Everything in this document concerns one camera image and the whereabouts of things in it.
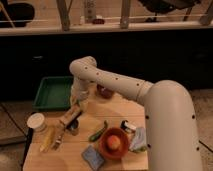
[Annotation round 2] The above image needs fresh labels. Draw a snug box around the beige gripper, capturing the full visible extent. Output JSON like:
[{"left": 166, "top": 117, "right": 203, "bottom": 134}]
[{"left": 56, "top": 106, "right": 82, "bottom": 132}]

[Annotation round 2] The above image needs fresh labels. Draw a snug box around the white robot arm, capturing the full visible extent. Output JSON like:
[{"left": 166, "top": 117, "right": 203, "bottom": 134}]
[{"left": 69, "top": 56, "right": 203, "bottom": 171}]

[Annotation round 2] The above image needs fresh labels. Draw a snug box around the white lidded cup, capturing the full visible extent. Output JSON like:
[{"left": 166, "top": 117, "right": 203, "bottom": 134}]
[{"left": 27, "top": 113, "right": 47, "bottom": 132}]

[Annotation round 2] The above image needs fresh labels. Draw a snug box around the silver metal fork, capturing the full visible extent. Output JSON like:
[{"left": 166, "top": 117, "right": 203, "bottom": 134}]
[{"left": 51, "top": 129, "right": 65, "bottom": 150}]

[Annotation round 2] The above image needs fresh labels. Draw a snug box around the yellow banana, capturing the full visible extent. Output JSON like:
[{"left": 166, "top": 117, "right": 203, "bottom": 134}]
[{"left": 39, "top": 126, "right": 55, "bottom": 152}]

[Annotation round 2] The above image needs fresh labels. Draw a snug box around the green cucumber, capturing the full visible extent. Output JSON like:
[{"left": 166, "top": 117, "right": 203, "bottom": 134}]
[{"left": 88, "top": 120, "right": 108, "bottom": 142}]

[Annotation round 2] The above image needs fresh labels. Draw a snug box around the green plastic tray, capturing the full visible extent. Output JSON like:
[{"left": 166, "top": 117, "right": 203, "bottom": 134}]
[{"left": 33, "top": 76, "right": 73, "bottom": 111}]

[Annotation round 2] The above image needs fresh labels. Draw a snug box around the blue sponge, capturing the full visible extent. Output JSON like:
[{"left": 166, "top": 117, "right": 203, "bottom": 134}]
[{"left": 82, "top": 146, "right": 105, "bottom": 171}]

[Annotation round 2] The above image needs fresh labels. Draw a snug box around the dark red bowl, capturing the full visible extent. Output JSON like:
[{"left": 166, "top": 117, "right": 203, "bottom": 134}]
[{"left": 97, "top": 85, "right": 114, "bottom": 99}]

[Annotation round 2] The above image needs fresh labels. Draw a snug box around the orange fruit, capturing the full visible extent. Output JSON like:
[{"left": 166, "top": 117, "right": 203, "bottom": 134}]
[{"left": 107, "top": 135, "right": 121, "bottom": 150}]

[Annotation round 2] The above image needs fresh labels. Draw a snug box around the black and white can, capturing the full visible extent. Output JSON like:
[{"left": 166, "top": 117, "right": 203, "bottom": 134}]
[{"left": 120, "top": 120, "right": 136, "bottom": 133}]

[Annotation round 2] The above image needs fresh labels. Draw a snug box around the orange bowl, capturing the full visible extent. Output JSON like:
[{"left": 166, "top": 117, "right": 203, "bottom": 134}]
[{"left": 98, "top": 127, "right": 129, "bottom": 160}]

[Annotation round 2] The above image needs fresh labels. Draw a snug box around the light blue crumpled cloth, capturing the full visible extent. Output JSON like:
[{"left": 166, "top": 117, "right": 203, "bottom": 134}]
[{"left": 129, "top": 127, "right": 147, "bottom": 153}]

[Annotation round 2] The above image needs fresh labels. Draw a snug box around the dark chair at left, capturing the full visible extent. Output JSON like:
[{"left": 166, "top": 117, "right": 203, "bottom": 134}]
[{"left": 0, "top": 0, "right": 35, "bottom": 28}]

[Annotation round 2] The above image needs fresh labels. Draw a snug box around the white bottle on shelf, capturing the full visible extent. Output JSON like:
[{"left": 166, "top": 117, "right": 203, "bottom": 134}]
[{"left": 84, "top": 0, "right": 96, "bottom": 23}]

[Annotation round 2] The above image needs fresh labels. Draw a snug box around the black office chair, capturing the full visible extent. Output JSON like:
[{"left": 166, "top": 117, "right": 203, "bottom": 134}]
[{"left": 138, "top": 0, "right": 201, "bottom": 23}]

